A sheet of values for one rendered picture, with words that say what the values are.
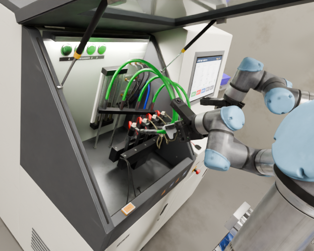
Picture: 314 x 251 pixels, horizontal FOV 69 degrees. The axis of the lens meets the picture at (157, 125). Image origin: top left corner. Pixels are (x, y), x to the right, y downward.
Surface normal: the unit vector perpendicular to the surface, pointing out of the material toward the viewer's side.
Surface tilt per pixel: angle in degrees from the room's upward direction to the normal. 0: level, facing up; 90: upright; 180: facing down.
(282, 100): 90
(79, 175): 90
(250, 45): 90
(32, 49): 90
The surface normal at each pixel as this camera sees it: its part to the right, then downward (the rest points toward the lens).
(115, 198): 0.32, -0.79
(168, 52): -0.58, 0.27
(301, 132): -0.90, -0.40
